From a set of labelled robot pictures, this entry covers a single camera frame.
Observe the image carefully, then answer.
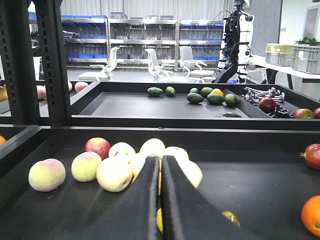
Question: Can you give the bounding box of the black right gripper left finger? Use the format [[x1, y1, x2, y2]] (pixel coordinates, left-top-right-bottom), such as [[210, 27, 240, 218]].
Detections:
[[84, 155, 159, 240]]

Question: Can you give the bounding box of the red apple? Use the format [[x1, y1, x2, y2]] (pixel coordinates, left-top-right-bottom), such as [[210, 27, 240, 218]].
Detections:
[[84, 137, 111, 160]]

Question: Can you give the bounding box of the peach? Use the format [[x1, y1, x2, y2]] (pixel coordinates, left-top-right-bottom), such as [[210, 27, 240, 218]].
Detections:
[[28, 158, 66, 192], [71, 151, 102, 182]]

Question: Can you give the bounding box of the white humanoid robot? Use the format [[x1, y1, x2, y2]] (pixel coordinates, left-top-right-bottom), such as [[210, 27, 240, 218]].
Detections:
[[212, 0, 255, 84]]

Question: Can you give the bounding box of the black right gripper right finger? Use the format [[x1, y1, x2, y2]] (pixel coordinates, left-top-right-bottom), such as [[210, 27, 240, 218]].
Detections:
[[161, 156, 259, 240]]

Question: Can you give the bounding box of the black wood produce stand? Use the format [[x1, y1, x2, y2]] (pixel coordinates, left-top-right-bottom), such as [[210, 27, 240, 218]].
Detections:
[[0, 82, 320, 240]]

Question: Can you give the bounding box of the yellow lemon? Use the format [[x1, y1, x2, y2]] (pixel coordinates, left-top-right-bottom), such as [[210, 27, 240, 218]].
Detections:
[[156, 208, 164, 233]]

